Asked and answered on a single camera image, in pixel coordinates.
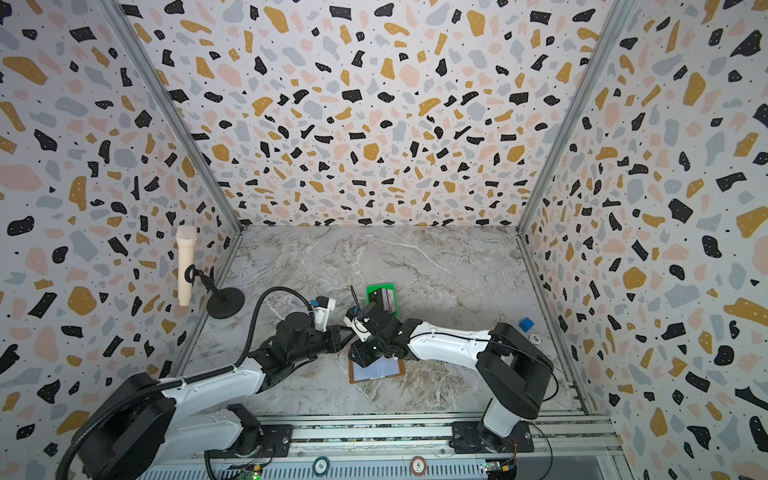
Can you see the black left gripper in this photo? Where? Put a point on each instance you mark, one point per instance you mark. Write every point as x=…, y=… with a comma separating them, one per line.
x=337, y=336

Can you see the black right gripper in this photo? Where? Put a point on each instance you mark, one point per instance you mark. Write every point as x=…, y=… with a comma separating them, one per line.
x=363, y=357

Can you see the brown leather card holder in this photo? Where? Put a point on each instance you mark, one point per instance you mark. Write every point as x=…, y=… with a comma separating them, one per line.
x=380, y=369

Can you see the green plastic card tray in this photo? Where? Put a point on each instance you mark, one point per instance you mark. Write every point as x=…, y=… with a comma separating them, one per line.
x=378, y=288

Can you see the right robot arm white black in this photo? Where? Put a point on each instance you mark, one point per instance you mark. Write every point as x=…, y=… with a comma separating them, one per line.
x=516, y=371

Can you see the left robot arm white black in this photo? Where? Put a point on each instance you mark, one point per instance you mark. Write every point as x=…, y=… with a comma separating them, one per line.
x=146, y=422

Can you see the stack of cards in tray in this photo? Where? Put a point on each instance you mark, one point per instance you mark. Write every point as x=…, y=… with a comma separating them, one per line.
x=387, y=300

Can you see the black microphone stand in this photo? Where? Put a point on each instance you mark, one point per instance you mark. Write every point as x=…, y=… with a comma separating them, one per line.
x=223, y=303

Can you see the blue cube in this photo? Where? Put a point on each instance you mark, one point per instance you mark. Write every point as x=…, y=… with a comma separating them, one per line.
x=526, y=324

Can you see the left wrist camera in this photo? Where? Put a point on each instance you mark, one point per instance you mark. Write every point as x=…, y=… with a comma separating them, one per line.
x=322, y=307

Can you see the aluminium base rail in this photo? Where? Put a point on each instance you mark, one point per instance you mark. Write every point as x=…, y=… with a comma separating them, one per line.
x=557, y=445

